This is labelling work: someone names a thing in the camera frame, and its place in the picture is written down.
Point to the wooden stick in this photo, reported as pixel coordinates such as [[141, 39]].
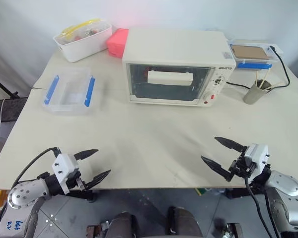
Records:
[[256, 77], [266, 77]]

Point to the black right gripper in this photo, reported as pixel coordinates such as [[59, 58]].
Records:
[[241, 168]]

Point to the grey cup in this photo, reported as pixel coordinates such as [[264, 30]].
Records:
[[254, 95]]

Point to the black stand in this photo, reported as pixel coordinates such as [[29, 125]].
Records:
[[2, 88]]

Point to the clear lidded box blue clips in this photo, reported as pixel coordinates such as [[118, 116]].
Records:
[[253, 63]]

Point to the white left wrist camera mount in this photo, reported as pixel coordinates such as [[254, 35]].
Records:
[[64, 168]]

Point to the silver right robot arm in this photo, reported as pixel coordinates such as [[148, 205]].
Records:
[[285, 186]]

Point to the clear container with blue clips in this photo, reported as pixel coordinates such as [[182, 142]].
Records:
[[67, 93]]

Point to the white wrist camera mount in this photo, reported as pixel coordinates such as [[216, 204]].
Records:
[[257, 156], [64, 168]]

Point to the pink plastic box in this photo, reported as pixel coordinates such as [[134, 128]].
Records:
[[117, 42]]

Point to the white toaster oven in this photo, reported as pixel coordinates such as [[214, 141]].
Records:
[[173, 47]]

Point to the yellow zip bag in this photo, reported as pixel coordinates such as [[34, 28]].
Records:
[[75, 27]]

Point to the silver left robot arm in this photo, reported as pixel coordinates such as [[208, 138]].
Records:
[[24, 194]]

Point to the white plastic storage bin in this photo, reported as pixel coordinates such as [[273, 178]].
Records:
[[85, 47]]

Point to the brown cardboard piece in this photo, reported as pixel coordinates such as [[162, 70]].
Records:
[[250, 52]]

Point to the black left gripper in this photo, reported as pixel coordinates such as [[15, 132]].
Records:
[[80, 184]]

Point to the dark rounded shape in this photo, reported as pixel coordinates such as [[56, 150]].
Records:
[[121, 225], [185, 223]]

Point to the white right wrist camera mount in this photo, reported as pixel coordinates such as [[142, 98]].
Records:
[[257, 156]]

